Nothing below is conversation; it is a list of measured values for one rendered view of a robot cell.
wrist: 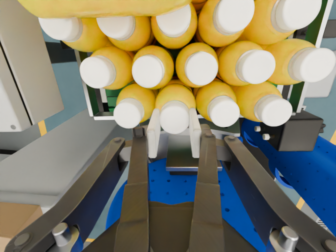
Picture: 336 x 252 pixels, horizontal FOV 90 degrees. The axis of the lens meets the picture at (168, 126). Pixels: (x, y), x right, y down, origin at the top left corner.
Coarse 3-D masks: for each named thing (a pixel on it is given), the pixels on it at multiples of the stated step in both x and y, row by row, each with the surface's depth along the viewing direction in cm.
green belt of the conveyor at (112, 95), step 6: (156, 42) 36; (192, 42) 35; (168, 48) 36; (180, 48) 36; (174, 54) 36; (174, 60) 42; (174, 66) 37; (174, 72) 43; (276, 84) 38; (108, 90) 40; (114, 90) 40; (120, 90) 40; (108, 96) 41; (114, 96) 41; (108, 102) 42; (114, 102) 42; (108, 108) 42
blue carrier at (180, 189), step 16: (160, 160) 38; (160, 176) 33; (176, 176) 33; (192, 176) 33; (224, 176) 33; (160, 192) 29; (176, 192) 29; (192, 192) 29; (224, 192) 29; (112, 208) 27; (224, 208) 26; (240, 208) 26; (240, 224) 24; (256, 240) 21
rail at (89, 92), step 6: (78, 54) 30; (84, 54) 32; (78, 60) 30; (78, 66) 31; (84, 84) 32; (84, 90) 32; (90, 90) 34; (90, 96) 34; (90, 102) 34; (96, 102) 36; (90, 108) 34; (96, 108) 36; (90, 114) 34
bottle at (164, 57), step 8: (144, 48) 24; (152, 48) 23; (160, 48) 24; (136, 56) 23; (160, 56) 23; (168, 56) 25; (168, 64) 24; (168, 72) 24; (160, 80) 23; (168, 80) 26; (152, 88) 26
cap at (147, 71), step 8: (144, 56) 20; (152, 56) 21; (136, 64) 21; (144, 64) 21; (152, 64) 21; (160, 64) 21; (136, 72) 21; (144, 72) 21; (152, 72) 21; (160, 72) 21; (136, 80) 21; (144, 80) 21; (152, 80) 21
